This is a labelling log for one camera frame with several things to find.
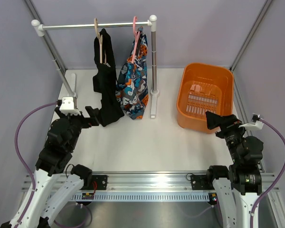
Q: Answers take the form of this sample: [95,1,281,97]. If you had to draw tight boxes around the pink plastic hanger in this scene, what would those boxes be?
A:
[131,16,143,64]

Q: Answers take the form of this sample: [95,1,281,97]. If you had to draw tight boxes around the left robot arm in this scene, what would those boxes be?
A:
[1,106,99,228]

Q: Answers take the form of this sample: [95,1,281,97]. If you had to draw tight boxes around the orange plastic basket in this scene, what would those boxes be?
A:
[176,63,234,134]

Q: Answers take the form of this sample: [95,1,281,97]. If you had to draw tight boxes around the white slotted cable duct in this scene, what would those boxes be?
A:
[70,192,210,202]

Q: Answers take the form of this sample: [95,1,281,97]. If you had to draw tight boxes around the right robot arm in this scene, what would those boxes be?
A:
[206,111,264,228]

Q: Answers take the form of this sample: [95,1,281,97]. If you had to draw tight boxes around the silver clothes rack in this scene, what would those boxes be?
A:
[31,14,160,119]

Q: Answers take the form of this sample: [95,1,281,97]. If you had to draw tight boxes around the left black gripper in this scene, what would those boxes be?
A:
[56,106,99,151]

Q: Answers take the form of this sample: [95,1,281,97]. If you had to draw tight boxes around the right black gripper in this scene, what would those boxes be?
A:
[206,111,249,163]

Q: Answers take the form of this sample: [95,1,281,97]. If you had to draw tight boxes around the black shorts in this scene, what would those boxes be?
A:
[93,29,124,127]

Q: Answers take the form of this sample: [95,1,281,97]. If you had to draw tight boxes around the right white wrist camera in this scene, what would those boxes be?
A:
[239,114,264,131]

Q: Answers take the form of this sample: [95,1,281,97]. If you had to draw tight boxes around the beige wooden hanger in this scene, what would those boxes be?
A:
[94,18,107,64]

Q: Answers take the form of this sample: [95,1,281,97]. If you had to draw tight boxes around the aluminium mounting rail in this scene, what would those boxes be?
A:
[21,171,281,193]

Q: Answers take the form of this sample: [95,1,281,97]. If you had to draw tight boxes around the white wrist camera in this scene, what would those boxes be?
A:
[239,114,264,131]
[59,96,82,116]

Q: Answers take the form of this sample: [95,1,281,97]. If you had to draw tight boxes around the colourful patterned shorts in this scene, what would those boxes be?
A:
[115,27,149,120]

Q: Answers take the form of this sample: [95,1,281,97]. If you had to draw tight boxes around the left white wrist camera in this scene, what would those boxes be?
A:
[59,96,82,116]

